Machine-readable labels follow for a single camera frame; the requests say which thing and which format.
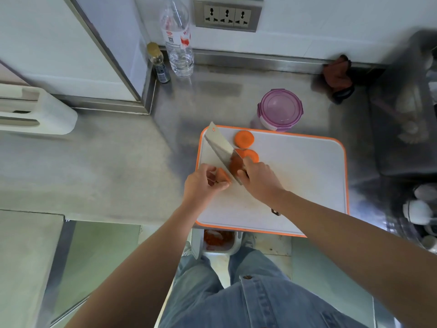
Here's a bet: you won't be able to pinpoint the person's right hand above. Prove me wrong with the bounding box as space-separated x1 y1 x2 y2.
236 156 287 206

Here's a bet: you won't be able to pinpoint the person's left hand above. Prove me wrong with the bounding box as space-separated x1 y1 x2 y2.
183 164 231 209

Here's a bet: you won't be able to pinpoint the orange carrot chunk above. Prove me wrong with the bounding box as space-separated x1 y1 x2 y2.
214 167 233 185

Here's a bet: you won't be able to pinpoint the black-handled kitchen knife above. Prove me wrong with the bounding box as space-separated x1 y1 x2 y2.
204 122 281 216

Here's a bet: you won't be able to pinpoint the purple lidded container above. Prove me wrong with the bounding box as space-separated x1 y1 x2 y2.
257 88 304 133

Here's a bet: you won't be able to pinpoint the person's right forearm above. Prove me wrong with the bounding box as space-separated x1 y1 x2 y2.
273 190 437 327

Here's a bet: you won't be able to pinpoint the person's left forearm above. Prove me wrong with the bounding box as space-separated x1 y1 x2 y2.
65 200 219 328

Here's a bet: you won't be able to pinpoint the white orange-rimmed cutting board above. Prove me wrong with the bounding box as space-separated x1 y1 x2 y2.
195 124 350 238

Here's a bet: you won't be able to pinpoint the grey right shoe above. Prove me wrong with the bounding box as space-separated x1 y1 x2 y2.
240 232 257 250

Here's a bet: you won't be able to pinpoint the white waste bin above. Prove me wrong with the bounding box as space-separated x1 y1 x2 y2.
190 229 244 260

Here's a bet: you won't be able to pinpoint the blue denim trousers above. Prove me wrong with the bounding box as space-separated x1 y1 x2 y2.
158 247 294 328

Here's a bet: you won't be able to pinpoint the small gold-capped bottle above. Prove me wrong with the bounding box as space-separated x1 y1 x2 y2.
147 42 171 84

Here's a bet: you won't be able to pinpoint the pale green cabinet front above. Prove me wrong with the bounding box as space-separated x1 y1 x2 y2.
292 237 376 328
51 221 141 325

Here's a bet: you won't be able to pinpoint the blue denim shirt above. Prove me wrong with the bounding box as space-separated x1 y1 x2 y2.
222 275 369 328

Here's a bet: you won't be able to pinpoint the clear plastic water bottle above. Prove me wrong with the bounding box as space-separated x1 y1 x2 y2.
159 0 194 78

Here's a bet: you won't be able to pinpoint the dark red cloth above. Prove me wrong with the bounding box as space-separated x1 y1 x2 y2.
322 54 355 105

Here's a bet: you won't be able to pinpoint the group of seasoning bottles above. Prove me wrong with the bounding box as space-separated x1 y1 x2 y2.
402 182 437 255

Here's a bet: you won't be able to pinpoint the pale pink cutting board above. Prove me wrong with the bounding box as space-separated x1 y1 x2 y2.
0 59 31 87

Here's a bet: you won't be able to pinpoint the grey wall socket panel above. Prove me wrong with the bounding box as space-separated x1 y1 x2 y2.
193 0 264 33

